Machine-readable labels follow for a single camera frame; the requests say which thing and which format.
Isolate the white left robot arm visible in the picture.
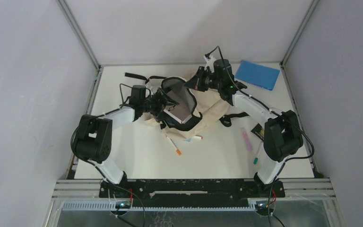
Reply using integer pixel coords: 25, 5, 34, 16
70, 85, 178, 197

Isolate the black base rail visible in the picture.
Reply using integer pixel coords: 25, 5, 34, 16
98, 179, 285, 209

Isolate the blue notebook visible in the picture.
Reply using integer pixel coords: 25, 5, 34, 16
234, 61, 280, 91

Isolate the grey hardcover book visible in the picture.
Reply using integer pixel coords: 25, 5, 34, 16
164, 87, 193, 124

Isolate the black card with gold emblem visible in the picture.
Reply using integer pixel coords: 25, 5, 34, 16
251, 124, 264, 141

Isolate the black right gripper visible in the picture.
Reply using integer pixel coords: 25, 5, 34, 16
184, 66, 223, 92

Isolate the beige canvas backpack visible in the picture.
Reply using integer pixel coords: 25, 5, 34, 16
125, 72, 248, 140

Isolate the teal capped white marker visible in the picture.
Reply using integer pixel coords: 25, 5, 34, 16
253, 141, 263, 165

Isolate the pink highlighter pen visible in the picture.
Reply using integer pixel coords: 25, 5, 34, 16
241, 127, 253, 152

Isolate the pink capped white marker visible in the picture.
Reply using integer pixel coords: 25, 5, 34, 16
192, 135, 203, 140

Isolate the orange capped white marker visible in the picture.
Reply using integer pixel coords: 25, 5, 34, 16
166, 136, 182, 156

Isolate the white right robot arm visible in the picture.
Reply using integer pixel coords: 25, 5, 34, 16
185, 53, 309, 197

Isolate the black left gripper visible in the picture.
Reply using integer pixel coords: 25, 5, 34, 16
140, 88, 179, 122

